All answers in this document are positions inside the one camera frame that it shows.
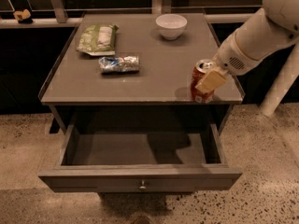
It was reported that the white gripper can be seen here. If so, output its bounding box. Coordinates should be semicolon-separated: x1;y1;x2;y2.
195;32;259;93

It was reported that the small yellow sponge object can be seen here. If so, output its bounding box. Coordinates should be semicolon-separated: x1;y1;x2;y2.
13;9;33;23

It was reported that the grey cabinet with top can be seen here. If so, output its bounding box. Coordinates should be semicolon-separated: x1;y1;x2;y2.
37;12;246;134

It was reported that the metal drawer knob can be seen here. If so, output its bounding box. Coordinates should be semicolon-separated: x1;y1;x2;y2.
138;180;147;191

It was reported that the white ceramic bowl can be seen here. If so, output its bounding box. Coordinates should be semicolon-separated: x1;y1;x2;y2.
156;14;188;40

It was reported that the crushed blue silver can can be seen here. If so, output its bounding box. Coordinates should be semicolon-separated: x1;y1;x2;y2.
99;55;140;74

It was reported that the green chip bag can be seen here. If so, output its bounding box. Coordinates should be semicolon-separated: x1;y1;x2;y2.
77;23;119;56

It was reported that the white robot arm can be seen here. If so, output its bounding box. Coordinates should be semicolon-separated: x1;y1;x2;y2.
192;0;299;103

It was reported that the red coke can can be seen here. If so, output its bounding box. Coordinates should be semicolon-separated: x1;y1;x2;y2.
191;59;214;104

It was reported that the metal window railing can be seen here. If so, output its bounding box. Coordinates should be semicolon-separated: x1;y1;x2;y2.
0;0;262;28

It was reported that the grey open top drawer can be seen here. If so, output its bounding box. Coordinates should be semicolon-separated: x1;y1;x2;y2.
38;124;242;193

